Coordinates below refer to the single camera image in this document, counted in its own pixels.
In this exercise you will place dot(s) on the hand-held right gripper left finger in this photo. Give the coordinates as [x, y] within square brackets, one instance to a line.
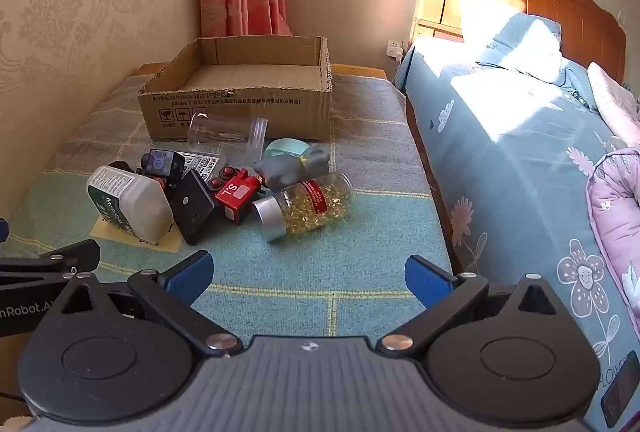
[192, 276]

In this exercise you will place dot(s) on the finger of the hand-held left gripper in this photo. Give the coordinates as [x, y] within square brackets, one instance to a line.
[2, 230]
[60, 259]

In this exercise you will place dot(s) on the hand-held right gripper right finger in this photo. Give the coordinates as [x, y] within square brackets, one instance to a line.
[425, 281]

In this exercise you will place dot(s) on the black square device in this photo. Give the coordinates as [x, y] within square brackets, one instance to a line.
[192, 209]

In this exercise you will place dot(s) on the white bottle with green label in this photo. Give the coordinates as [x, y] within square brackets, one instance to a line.
[130, 202]

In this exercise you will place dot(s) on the red toy vehicle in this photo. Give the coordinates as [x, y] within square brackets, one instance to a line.
[237, 197]

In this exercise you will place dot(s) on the capsule bottle with silver lid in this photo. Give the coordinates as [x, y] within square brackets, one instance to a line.
[312, 207]

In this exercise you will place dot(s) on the grey toy animal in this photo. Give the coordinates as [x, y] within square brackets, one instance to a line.
[287, 169]

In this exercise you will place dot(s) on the cardboard box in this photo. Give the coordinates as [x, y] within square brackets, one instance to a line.
[240, 112]

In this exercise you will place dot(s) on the yellow printed paper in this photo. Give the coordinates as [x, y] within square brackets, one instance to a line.
[150, 243]

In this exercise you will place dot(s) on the small clear labelled plastic box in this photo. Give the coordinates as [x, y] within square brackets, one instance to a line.
[202, 162]

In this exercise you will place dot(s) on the plaid blanket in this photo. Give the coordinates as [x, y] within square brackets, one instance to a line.
[310, 262]

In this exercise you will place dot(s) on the blue floral bed sheet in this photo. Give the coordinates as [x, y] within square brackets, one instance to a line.
[505, 162]

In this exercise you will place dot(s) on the clear plastic jar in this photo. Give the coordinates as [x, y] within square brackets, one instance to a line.
[220, 134]

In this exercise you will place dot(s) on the teal earbud case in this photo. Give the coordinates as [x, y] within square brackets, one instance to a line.
[285, 147]

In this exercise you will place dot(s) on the pink floral quilt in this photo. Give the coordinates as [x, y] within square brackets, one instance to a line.
[617, 207]

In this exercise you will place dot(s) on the dark phone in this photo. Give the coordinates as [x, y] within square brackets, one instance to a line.
[622, 394]

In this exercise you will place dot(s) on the blue pillow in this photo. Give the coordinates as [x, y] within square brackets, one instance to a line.
[525, 44]

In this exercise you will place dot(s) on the white patterned pillow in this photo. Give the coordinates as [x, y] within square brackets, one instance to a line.
[612, 94]

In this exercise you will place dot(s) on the white wall charger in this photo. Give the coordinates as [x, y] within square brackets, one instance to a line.
[394, 49]

